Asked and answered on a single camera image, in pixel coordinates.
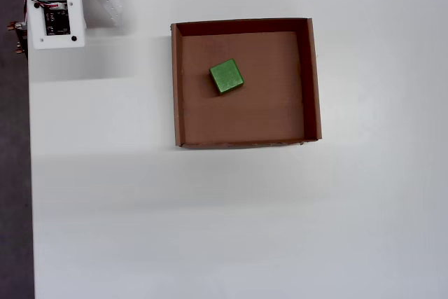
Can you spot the green cube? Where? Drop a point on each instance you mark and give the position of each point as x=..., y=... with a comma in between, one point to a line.
x=227, y=76

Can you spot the white camera mount with board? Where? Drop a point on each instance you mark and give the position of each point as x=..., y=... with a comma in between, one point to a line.
x=77, y=19

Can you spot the metal table clamp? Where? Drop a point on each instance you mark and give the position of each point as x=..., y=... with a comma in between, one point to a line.
x=17, y=38

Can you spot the brown cardboard box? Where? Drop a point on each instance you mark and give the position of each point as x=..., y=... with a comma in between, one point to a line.
x=245, y=120

